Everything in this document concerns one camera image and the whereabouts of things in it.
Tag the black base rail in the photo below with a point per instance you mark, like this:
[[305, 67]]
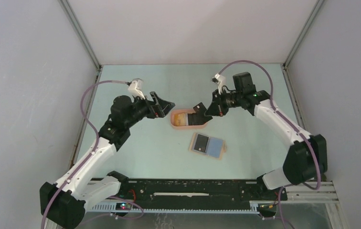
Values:
[[198, 194]]

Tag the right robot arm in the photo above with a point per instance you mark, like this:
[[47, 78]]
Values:
[[306, 153]]

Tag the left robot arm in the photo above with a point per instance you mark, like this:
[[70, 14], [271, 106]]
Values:
[[67, 200]]

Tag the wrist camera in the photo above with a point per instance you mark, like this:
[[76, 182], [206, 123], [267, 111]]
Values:
[[220, 80], [135, 88]]

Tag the yellow card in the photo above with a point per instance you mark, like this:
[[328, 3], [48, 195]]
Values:
[[181, 119]]

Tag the black card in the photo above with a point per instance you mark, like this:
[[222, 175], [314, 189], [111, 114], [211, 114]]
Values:
[[201, 142], [198, 117]]

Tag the pink plastic tray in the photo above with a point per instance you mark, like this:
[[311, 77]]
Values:
[[183, 127]]

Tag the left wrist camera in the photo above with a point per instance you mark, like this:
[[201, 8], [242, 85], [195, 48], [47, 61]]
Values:
[[135, 88]]

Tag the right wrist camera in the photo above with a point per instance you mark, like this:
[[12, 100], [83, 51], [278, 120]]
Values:
[[220, 80]]

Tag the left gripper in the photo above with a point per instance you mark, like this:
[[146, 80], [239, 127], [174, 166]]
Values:
[[159, 109]]

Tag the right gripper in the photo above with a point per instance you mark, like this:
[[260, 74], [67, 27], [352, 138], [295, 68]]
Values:
[[214, 109]]

